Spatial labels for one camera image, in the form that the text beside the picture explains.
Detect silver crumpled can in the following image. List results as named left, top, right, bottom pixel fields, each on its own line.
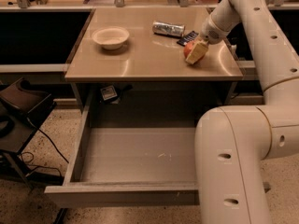
left=152, top=21, right=185, bottom=37

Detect open grey drawer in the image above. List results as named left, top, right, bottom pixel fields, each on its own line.
left=44, top=91, right=271, bottom=209

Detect black side cart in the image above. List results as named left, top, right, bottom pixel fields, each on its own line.
left=0, top=77, right=64, bottom=187

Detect black snack packet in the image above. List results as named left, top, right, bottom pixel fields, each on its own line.
left=177, top=31, right=198, bottom=47

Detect small labelled black device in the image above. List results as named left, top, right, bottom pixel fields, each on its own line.
left=100, top=85, right=120, bottom=104

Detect white paper bowl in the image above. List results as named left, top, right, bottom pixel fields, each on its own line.
left=92, top=26, right=130, bottom=50

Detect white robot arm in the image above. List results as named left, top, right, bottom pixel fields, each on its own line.
left=194, top=0, right=299, bottom=224

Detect beige counter cabinet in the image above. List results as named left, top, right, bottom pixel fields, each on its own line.
left=64, top=6, right=245, bottom=110

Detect red apple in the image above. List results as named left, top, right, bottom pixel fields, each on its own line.
left=182, top=40, right=206, bottom=63

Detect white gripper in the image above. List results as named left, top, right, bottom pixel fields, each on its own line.
left=184, top=14, right=233, bottom=65

